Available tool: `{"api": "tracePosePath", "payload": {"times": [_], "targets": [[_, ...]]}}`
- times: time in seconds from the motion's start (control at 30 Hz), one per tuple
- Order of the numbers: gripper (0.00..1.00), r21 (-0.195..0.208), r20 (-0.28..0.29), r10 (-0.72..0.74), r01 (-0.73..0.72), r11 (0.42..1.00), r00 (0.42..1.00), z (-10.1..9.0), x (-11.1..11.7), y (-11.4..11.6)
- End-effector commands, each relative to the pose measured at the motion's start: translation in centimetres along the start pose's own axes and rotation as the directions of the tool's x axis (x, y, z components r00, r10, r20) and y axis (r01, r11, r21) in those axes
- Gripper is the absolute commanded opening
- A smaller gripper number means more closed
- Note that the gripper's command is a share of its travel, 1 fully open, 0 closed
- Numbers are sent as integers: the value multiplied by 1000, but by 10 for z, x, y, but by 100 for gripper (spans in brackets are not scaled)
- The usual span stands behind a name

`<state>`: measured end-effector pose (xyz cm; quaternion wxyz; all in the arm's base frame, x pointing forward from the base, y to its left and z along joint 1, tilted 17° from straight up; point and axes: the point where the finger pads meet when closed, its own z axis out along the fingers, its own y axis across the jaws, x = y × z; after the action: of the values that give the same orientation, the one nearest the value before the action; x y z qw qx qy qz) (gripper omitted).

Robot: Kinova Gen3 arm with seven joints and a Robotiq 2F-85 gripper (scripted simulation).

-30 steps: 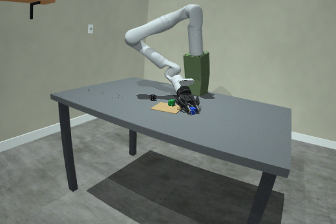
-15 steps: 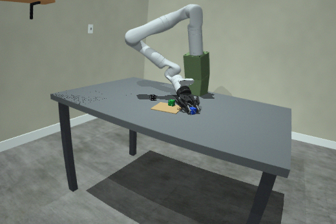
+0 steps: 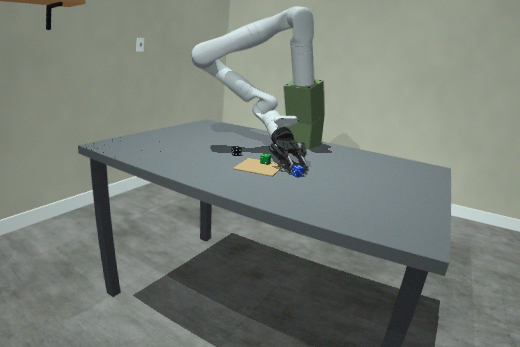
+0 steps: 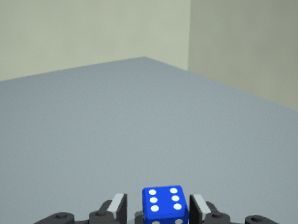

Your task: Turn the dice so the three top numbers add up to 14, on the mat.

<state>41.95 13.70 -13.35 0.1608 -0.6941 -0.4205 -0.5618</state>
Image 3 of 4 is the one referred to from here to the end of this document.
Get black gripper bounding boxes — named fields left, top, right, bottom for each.
left=269, top=127, right=307, bottom=168

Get black die with white pips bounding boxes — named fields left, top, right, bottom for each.
left=231, top=146, right=242, bottom=156

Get green die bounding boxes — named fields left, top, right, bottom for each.
left=260, top=154, right=271, bottom=165

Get beige square mat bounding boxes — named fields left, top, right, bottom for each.
left=233, top=158, right=284, bottom=177

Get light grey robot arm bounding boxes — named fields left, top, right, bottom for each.
left=191, top=6, right=314, bottom=138

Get blue die with white pips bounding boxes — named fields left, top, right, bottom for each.
left=292, top=165, right=304, bottom=177

